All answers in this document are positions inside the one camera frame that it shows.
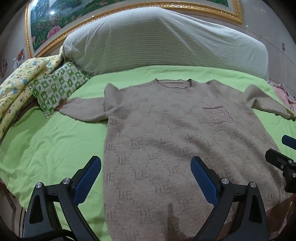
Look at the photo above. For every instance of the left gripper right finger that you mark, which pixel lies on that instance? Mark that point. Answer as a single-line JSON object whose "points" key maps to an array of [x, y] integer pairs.
{"points": [[249, 222]]}

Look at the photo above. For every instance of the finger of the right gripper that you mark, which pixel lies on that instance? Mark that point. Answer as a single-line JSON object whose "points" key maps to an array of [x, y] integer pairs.
{"points": [[282, 162], [289, 141]]}

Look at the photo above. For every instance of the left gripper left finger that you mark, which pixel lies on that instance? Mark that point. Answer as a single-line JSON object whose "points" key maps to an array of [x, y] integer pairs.
{"points": [[53, 212]]}

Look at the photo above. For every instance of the beige knit sweater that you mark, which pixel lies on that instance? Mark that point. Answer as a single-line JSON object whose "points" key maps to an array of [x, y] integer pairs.
{"points": [[155, 129]]}

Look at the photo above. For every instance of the pink floral blanket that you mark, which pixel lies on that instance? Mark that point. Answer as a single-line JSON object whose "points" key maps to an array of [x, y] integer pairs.
{"points": [[282, 93]]}

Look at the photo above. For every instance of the green white patterned pillow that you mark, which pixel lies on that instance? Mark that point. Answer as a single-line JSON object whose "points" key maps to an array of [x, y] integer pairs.
{"points": [[50, 89]]}

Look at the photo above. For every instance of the yellow patterned quilt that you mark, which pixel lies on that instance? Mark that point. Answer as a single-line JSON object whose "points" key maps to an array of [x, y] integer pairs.
{"points": [[15, 91]]}

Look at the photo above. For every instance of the striped grey headboard cushion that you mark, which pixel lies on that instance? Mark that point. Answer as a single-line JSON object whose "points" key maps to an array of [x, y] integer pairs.
{"points": [[154, 36]]}

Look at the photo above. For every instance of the gold framed flower painting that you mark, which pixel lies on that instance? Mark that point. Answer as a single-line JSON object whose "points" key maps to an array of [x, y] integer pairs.
{"points": [[47, 23]]}

